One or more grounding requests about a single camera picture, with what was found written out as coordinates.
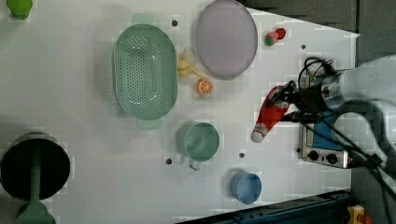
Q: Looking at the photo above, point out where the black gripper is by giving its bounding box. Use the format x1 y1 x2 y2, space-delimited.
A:
270 81 326 123

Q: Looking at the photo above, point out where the red plush ketchup bottle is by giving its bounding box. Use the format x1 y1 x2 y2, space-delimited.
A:
250 86 290 143

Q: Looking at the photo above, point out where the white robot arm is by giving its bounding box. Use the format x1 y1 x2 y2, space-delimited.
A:
269 56 395 182

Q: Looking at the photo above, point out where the silver toaster oven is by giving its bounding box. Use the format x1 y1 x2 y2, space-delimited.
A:
302 72 349 169

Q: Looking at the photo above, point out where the red toy strawberry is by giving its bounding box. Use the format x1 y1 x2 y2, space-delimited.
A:
264 28 287 46

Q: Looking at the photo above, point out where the orange slice toy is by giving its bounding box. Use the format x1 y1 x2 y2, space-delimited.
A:
195 79 213 95

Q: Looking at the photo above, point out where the blue cup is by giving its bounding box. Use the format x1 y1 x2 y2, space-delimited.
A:
230 171 262 204

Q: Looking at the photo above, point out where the grey round plate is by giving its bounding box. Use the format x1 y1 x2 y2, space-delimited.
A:
195 0 258 78

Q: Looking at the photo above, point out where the green mug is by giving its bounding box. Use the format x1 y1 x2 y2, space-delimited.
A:
176 121 219 171

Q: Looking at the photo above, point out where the yellow toy banana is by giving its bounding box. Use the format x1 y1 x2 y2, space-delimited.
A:
177 53 209 79

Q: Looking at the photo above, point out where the green perforated colander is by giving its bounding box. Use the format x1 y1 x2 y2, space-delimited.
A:
112 14 177 130

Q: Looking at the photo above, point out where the green spatula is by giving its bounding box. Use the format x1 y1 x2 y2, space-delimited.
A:
13 140 56 224

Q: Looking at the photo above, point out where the black pot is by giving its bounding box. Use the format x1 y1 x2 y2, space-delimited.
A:
1 133 70 201

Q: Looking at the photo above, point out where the green toy pepper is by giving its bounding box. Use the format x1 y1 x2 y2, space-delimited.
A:
7 0 33 21

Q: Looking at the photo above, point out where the black cable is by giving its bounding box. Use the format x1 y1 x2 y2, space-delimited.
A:
298 56 396 224

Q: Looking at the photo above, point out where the blue metal frame rail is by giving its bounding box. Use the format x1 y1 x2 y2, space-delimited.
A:
177 190 357 224

